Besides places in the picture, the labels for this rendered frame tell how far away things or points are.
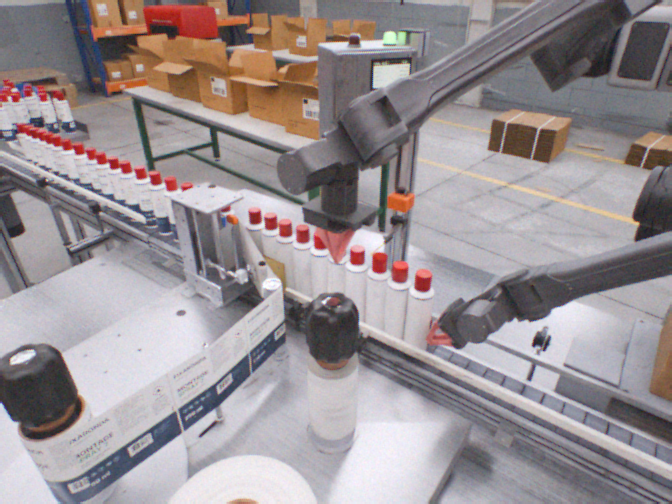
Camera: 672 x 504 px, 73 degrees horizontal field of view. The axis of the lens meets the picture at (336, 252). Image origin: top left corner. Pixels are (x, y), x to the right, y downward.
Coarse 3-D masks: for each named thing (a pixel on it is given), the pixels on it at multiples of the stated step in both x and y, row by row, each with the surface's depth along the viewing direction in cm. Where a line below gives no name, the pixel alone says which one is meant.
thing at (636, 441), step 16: (160, 240) 141; (368, 336) 104; (400, 352) 99; (432, 352) 99; (448, 352) 99; (432, 368) 95; (464, 368) 95; (480, 368) 95; (464, 384) 92; (512, 384) 91; (496, 400) 88; (544, 400) 88; (560, 400) 88; (528, 416) 85; (576, 416) 85; (592, 416) 85; (560, 432) 82; (608, 432) 82; (624, 432) 82; (592, 448) 79; (640, 448) 79; (656, 448) 80; (624, 464) 77; (656, 480) 74
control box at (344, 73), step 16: (320, 48) 85; (336, 48) 81; (352, 48) 81; (368, 48) 81; (384, 48) 82; (400, 48) 83; (320, 64) 87; (336, 64) 80; (352, 64) 81; (368, 64) 82; (320, 80) 88; (336, 80) 82; (352, 80) 82; (368, 80) 83; (320, 96) 90; (336, 96) 83; (352, 96) 84; (320, 112) 92; (336, 112) 85; (320, 128) 94; (400, 144) 93
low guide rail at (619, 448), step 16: (288, 288) 113; (384, 336) 99; (416, 352) 95; (448, 368) 91; (480, 384) 88; (496, 384) 87; (512, 400) 85; (528, 400) 84; (544, 416) 82; (560, 416) 81; (576, 432) 80; (592, 432) 78; (608, 448) 77; (624, 448) 75; (640, 464) 75; (656, 464) 73
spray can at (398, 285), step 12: (396, 264) 92; (408, 264) 92; (396, 276) 92; (396, 288) 92; (408, 288) 93; (396, 300) 94; (396, 312) 95; (384, 324) 100; (396, 324) 97; (396, 336) 99
